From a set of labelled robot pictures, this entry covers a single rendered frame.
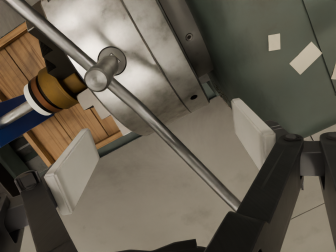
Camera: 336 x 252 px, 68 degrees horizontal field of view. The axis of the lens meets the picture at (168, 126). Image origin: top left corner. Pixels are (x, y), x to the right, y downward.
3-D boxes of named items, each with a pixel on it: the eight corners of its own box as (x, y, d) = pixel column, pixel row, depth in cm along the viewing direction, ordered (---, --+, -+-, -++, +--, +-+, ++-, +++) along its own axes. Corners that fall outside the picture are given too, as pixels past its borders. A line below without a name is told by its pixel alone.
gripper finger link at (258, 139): (262, 135, 13) (276, 132, 13) (230, 99, 20) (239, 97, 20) (265, 181, 14) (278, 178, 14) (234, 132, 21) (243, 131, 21)
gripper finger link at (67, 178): (72, 214, 15) (61, 216, 15) (100, 158, 22) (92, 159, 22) (54, 174, 14) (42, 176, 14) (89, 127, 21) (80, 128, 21)
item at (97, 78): (103, 57, 32) (78, 81, 22) (114, 44, 31) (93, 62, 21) (117, 69, 33) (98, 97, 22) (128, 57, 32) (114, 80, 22)
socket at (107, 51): (97, 57, 32) (92, 61, 29) (114, 38, 31) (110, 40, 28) (117, 75, 33) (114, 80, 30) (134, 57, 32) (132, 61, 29)
